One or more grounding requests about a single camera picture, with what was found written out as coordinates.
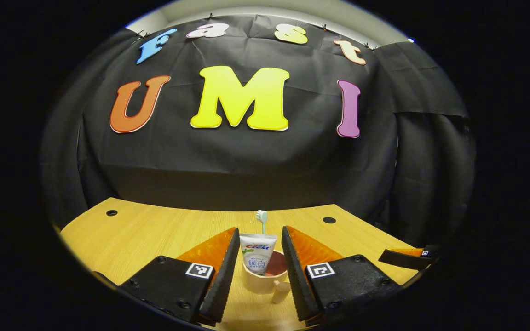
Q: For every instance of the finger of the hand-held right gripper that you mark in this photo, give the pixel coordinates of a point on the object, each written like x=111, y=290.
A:
x=403, y=258

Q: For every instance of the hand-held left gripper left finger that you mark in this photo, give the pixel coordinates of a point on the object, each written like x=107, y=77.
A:
x=226, y=276

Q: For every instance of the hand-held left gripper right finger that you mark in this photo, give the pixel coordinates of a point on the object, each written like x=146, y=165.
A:
x=295, y=276

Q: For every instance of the white toothpaste tube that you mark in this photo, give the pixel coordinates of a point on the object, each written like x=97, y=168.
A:
x=258, y=255

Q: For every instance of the wooden desktop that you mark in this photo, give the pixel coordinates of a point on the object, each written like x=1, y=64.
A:
x=145, y=230

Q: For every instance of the beige cup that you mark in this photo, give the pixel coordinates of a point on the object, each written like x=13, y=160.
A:
x=258, y=284

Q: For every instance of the white toothbrush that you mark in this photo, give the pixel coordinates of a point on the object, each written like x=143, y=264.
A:
x=262, y=216

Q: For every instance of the black backdrop cloth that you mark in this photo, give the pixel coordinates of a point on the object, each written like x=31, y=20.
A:
x=246, y=161

